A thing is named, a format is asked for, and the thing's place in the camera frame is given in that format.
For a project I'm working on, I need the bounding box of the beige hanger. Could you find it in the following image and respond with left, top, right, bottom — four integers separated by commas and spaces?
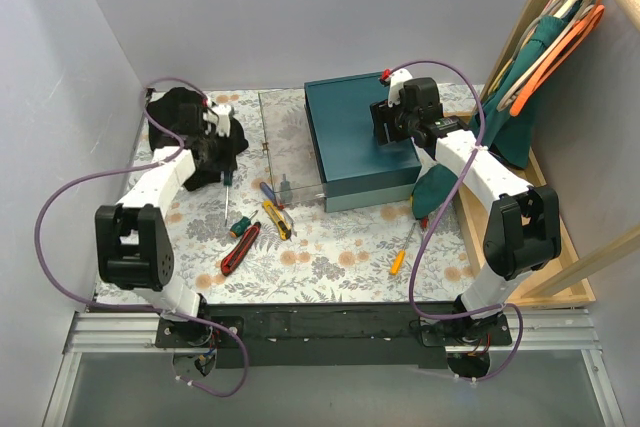
484, 0, 597, 115

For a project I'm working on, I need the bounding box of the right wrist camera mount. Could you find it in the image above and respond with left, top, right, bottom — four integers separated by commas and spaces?
379, 68, 413, 108

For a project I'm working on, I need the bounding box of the black cloth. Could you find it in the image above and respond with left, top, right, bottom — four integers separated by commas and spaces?
146, 87, 249, 192

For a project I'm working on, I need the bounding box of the orange hanger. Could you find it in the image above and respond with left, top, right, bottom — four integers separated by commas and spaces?
505, 0, 605, 117

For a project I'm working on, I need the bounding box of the clear acrylic drawer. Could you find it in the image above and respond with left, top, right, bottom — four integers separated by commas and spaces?
258, 89, 324, 205

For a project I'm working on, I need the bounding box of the orange handle screwdriver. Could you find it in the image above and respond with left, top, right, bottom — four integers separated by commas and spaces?
389, 222, 417, 276

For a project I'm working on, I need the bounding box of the stubby green screwdriver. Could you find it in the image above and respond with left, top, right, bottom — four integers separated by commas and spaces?
229, 213, 256, 238

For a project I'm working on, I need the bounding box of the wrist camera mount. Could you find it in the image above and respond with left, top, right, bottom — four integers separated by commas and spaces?
203, 99, 235, 137
379, 68, 413, 108

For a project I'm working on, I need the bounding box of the aluminium rail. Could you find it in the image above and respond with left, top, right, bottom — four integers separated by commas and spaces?
44, 304, 625, 426

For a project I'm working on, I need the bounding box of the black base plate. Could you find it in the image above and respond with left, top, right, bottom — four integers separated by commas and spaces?
155, 303, 512, 369

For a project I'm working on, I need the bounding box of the long green screwdriver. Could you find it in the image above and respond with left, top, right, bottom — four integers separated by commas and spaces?
223, 171, 233, 225

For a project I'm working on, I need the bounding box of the blue red screwdriver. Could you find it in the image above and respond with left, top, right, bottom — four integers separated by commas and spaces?
259, 181, 284, 210

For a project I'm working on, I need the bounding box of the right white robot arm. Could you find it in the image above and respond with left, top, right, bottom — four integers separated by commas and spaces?
370, 69, 561, 345

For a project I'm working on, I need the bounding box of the green garment on hanger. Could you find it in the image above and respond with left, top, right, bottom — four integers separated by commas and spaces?
465, 14, 586, 171

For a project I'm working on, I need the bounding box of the teal drawer box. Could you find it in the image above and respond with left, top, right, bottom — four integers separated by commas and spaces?
304, 72, 421, 213

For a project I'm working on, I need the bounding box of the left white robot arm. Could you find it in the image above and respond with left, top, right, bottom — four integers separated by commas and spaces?
95, 146, 216, 347

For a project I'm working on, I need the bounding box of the floral table mat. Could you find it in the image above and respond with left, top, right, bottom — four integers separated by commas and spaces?
94, 86, 489, 306

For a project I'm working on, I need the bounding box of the yellow utility knife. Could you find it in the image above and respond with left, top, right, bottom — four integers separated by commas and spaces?
262, 200, 294, 241

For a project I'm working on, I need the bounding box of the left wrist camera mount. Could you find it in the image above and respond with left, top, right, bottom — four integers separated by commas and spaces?
203, 99, 235, 137

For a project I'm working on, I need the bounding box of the red black utility knife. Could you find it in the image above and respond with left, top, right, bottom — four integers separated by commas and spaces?
220, 222, 261, 276

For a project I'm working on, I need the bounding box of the green cloth on table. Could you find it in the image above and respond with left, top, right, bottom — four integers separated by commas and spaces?
410, 164, 457, 219

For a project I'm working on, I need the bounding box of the small green screwdriver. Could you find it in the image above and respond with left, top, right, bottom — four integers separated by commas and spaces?
280, 174, 293, 204

